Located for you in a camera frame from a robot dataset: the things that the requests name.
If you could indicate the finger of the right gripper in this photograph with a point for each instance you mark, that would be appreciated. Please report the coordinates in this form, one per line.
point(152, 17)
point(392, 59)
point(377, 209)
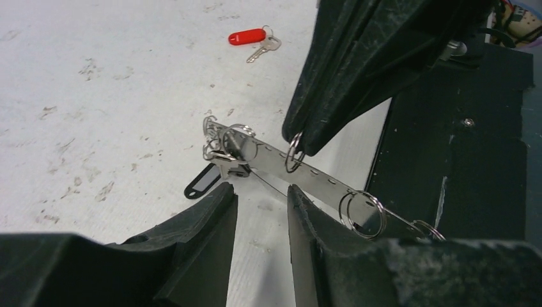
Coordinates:
point(402, 41)
point(314, 111)

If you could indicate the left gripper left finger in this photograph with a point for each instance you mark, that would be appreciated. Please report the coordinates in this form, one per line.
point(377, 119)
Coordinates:
point(184, 261)

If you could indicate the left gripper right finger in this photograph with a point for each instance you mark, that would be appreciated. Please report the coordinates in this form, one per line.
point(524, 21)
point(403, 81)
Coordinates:
point(333, 266)

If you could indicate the metal key holder ring plate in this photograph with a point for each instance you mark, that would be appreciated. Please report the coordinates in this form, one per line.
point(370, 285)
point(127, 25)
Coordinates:
point(236, 148)

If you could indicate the red tagged key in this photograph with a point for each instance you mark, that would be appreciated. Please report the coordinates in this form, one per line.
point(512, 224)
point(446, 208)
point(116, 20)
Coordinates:
point(264, 36)

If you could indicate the black tagged key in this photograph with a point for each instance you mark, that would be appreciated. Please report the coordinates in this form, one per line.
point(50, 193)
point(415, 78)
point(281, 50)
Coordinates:
point(203, 182)

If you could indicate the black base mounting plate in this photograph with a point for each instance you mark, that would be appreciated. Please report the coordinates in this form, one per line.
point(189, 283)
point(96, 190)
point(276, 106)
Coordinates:
point(452, 154)

